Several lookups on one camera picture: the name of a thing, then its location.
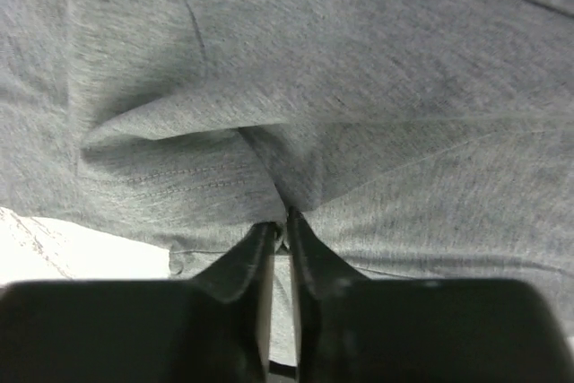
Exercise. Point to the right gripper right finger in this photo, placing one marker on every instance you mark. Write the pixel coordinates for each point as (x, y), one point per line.
(350, 328)

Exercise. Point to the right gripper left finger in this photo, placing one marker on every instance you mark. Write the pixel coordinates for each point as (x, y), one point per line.
(214, 327)

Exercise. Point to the grey t shirt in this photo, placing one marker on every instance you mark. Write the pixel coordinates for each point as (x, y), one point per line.
(420, 138)

